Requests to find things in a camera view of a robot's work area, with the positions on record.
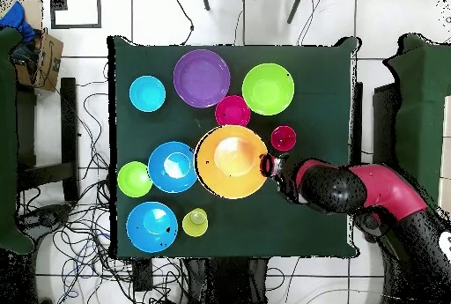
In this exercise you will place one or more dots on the small green bowl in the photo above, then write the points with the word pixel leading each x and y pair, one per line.
pixel 134 179

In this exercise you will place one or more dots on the dark green tablecloth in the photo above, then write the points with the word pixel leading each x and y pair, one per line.
pixel 317 106

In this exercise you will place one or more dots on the large green bowl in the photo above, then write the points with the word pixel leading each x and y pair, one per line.
pixel 267 89

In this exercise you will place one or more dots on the red cup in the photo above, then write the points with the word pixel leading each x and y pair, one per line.
pixel 283 138

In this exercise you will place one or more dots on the blue cloth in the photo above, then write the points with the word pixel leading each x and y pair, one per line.
pixel 16 18

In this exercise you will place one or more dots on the cardboard box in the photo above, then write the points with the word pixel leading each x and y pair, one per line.
pixel 53 60

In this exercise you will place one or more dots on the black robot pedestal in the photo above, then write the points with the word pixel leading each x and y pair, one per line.
pixel 225 283

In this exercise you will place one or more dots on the black side frame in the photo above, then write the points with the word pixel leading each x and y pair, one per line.
pixel 384 124

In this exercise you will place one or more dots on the black stand base with knob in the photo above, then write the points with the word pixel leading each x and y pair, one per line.
pixel 45 217

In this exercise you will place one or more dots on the green covered side table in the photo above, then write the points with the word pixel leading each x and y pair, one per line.
pixel 422 124
pixel 7 142

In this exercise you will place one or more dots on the black square floor frame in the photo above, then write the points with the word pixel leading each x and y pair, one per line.
pixel 58 1

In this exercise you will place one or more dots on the black bench frame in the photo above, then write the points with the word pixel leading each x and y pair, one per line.
pixel 68 124

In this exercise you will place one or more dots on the large orange bowl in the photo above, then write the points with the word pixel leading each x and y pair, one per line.
pixel 230 163

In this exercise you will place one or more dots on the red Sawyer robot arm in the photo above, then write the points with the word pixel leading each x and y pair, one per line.
pixel 387 187

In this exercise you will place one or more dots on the black power box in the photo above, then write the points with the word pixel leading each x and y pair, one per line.
pixel 142 274

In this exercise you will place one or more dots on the small light blue bowl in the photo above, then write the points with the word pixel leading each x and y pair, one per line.
pixel 147 93

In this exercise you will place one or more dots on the small red bowl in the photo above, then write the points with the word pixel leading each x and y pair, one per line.
pixel 232 111

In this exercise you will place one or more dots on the yellow cup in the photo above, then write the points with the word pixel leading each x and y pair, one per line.
pixel 195 222

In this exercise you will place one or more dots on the large purple bowl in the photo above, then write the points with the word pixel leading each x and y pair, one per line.
pixel 201 78

